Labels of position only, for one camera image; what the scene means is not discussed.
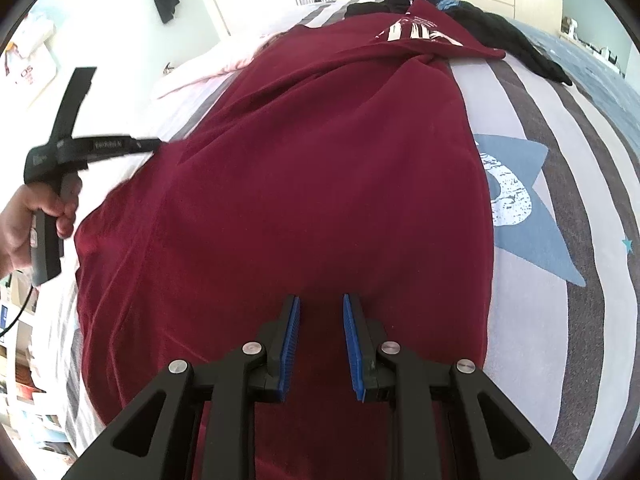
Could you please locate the left hand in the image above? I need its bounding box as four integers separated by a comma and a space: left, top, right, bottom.
0, 173, 84, 276

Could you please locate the dark red shirt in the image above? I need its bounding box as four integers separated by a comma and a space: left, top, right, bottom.
75, 1, 500, 479

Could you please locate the black cable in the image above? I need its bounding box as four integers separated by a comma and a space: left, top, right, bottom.
0, 278, 37, 338

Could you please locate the black garment on bed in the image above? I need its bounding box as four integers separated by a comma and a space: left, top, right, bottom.
344, 0, 573, 86

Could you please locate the striped star bed sheet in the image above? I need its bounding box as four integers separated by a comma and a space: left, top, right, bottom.
35, 18, 639, 479

